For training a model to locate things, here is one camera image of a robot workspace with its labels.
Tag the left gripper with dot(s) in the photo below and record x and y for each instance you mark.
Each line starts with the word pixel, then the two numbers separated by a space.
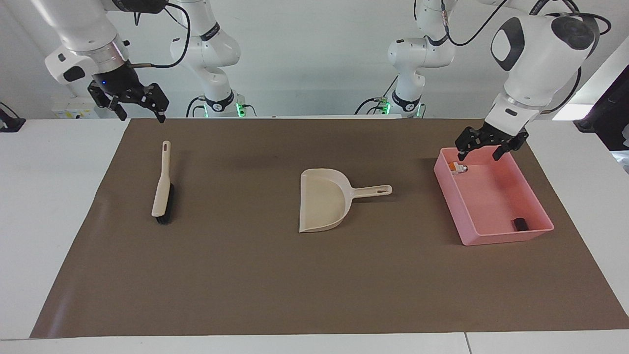
pixel 506 132

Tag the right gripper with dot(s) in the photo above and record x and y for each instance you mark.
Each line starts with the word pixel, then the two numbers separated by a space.
pixel 117 78

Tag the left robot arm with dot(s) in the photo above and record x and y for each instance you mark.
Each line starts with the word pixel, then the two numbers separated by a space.
pixel 535 54

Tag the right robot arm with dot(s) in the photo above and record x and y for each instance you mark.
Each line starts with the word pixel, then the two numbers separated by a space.
pixel 83 29

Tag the pink plastic bin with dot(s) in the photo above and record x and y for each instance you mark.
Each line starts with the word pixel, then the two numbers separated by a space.
pixel 491 201

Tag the orange and white connector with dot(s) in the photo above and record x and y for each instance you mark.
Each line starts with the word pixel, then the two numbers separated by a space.
pixel 458 167

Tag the small black electronic part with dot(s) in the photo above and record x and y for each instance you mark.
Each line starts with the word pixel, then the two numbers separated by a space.
pixel 521 224

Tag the beige hand brush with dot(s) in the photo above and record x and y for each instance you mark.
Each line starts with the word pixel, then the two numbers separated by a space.
pixel 161 187

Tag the black stand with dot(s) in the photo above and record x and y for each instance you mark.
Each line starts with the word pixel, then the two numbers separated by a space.
pixel 11 123
pixel 609 108

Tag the beige plastic dustpan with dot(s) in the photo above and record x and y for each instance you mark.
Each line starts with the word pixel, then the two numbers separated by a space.
pixel 322 199

